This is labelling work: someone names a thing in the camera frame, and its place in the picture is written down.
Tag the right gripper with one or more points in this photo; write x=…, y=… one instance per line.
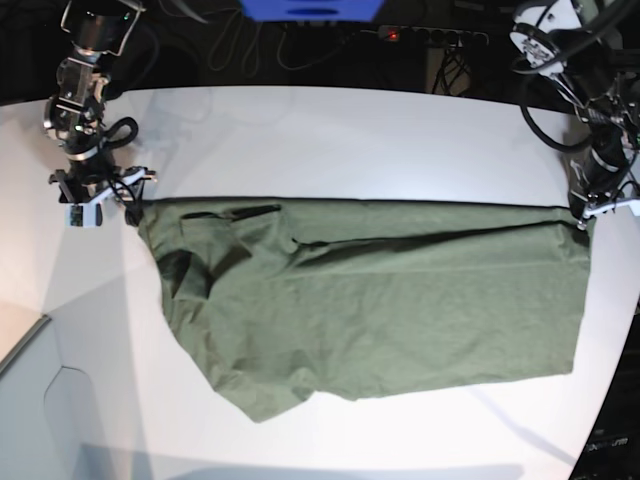
x=125, y=186

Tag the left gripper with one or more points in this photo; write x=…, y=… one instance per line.
x=594, y=191

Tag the green t-shirt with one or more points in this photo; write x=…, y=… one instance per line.
x=276, y=300

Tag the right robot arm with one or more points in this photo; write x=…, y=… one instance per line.
x=74, y=116

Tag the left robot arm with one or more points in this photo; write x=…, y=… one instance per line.
x=576, y=48

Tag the black power strip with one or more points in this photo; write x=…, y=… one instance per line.
x=433, y=37

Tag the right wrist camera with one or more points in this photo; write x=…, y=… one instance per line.
x=85, y=215

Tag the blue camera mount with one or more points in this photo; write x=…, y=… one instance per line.
x=311, y=10

